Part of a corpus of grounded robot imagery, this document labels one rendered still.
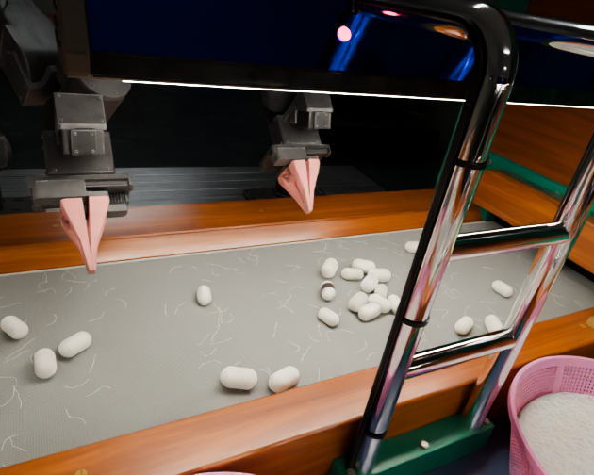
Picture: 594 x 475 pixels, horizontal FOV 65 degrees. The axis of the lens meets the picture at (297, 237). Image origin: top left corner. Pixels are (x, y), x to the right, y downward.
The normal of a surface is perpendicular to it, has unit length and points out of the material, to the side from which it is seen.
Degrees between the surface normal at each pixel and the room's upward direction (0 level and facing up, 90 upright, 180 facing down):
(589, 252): 90
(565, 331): 0
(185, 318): 0
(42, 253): 45
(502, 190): 90
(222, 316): 0
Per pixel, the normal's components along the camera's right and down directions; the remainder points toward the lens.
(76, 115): 0.42, -0.33
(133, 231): 0.15, -0.87
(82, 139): 0.47, 0.29
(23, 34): 0.51, -0.55
